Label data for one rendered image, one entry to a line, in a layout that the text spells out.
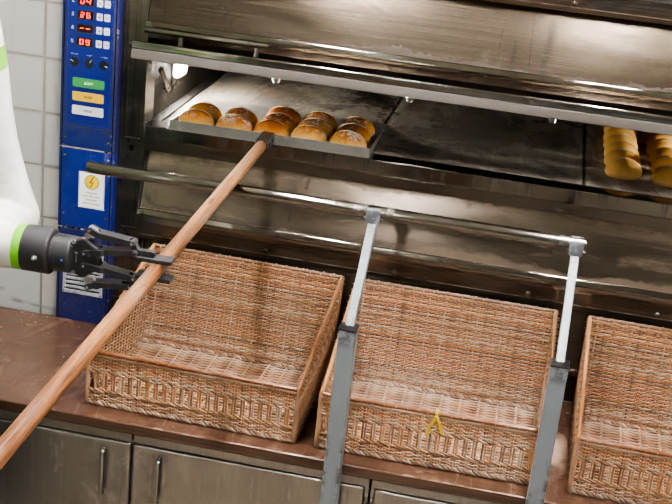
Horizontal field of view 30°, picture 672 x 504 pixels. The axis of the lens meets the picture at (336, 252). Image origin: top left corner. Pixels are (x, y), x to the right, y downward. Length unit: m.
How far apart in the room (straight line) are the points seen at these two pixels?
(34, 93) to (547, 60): 1.39
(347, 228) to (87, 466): 0.92
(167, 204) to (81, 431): 0.69
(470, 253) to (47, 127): 1.21
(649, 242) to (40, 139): 1.68
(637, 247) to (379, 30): 0.88
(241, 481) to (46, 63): 1.25
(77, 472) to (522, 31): 1.58
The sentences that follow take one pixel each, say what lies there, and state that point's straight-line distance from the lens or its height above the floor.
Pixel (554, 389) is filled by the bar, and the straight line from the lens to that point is 2.85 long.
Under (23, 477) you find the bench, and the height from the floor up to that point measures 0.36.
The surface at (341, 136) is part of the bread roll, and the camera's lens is 3.35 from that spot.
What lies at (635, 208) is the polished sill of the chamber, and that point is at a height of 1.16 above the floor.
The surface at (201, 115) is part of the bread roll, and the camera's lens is 3.42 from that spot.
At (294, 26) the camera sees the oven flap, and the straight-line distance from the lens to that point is 3.29.
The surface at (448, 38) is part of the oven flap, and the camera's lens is 3.23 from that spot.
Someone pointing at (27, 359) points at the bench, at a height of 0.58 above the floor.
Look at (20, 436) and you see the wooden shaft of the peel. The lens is 1.86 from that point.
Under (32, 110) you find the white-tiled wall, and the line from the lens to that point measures 3.58.
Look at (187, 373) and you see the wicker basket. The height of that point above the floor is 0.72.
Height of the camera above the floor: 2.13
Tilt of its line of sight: 21 degrees down
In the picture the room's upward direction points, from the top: 6 degrees clockwise
